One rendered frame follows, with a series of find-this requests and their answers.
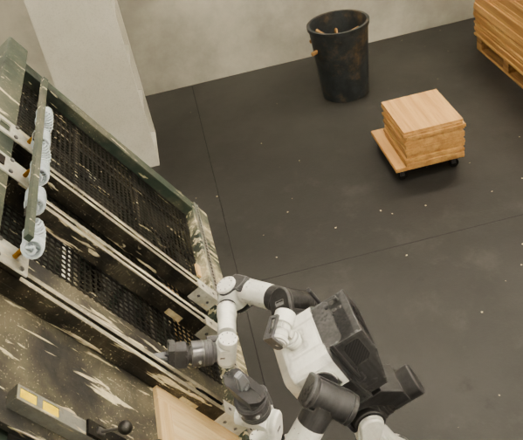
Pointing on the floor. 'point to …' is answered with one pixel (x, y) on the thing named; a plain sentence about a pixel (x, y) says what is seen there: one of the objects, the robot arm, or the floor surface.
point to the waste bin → (341, 53)
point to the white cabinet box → (96, 67)
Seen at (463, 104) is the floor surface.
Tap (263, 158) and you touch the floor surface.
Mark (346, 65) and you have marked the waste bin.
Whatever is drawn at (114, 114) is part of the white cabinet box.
